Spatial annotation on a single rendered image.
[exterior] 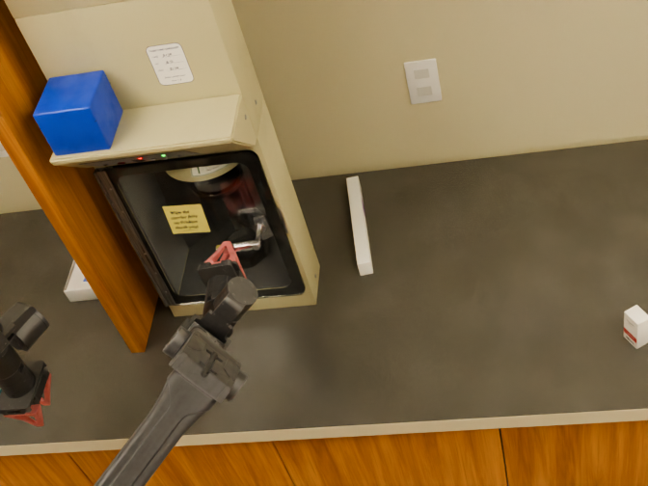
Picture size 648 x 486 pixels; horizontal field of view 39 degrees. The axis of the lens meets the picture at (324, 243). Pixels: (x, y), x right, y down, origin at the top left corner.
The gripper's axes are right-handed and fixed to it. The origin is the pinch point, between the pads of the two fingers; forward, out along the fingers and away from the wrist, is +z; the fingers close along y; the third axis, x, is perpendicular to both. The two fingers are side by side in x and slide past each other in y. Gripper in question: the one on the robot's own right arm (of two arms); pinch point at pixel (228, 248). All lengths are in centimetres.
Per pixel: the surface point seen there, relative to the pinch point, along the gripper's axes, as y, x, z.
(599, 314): -29, -66, -5
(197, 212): 6.3, 4.5, 4.4
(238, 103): 30.5, -12.5, 2.8
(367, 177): -27, -21, 42
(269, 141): 14.8, -12.2, 10.9
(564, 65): -8, -69, 46
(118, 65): 40.5, 5.4, 6.0
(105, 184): 16.7, 18.7, 5.0
